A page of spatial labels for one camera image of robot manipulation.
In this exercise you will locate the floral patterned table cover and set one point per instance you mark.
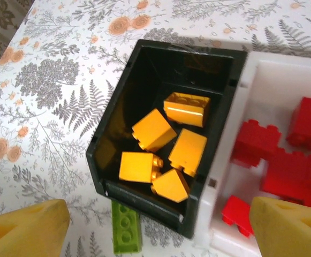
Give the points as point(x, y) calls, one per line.
point(64, 80)

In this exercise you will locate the black plastic bin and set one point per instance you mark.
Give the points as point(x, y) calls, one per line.
point(144, 80)

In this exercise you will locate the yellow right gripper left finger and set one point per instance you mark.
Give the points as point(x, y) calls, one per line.
point(24, 233)

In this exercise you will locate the orange lego brick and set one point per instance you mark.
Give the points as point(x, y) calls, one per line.
point(171, 186)
point(154, 129)
point(136, 167)
point(187, 112)
point(188, 151)

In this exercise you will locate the white plastic bin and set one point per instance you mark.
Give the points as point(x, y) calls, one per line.
point(278, 80)

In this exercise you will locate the long green lego brick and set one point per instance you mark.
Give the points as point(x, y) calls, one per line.
point(125, 230)

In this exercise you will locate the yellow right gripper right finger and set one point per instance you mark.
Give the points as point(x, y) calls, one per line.
point(286, 233)

